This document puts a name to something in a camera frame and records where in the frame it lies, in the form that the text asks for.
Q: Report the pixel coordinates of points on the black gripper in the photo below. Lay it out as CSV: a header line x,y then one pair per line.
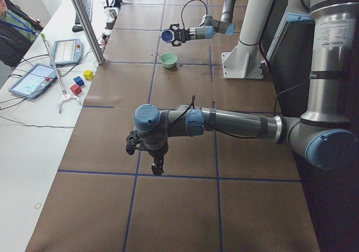
x,y
184,33
157,153

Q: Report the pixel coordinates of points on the yellow cube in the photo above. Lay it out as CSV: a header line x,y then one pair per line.
x,y
88,74

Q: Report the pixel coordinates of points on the steel cylinder weight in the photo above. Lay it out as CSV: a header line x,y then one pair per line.
x,y
112,13

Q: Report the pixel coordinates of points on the teach pendant tablet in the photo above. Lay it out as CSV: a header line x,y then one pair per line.
x,y
67,52
34,82

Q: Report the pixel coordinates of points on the mint green bowl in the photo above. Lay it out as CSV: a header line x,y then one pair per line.
x,y
168,60

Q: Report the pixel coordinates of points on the near teach pendant tablet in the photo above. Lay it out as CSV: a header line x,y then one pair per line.
x,y
34,82

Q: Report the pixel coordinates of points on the seated person green shirt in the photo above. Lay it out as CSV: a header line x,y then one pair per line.
x,y
18,32

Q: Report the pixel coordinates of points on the white grabber reaching stick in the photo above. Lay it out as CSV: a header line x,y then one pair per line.
x,y
65,96

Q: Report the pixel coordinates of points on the aluminium frame post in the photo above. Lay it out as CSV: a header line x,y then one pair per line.
x,y
89,32

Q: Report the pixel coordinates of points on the black computer mouse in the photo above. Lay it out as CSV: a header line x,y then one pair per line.
x,y
77,28

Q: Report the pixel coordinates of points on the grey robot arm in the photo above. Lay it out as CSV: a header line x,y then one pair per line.
x,y
319,135
208,27

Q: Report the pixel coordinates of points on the brown paper table cover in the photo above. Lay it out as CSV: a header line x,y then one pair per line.
x,y
217,193

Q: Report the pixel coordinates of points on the far teach pendant tablet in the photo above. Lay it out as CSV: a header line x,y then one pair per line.
x,y
67,52

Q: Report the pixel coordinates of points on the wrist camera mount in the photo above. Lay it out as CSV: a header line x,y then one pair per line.
x,y
133,143

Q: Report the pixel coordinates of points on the blue-grey plastic cup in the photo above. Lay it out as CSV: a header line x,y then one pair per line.
x,y
167,36

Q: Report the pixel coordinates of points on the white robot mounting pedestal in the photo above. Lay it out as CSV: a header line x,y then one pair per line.
x,y
244,61

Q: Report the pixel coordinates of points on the blue cube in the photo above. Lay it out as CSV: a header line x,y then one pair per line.
x,y
78,81

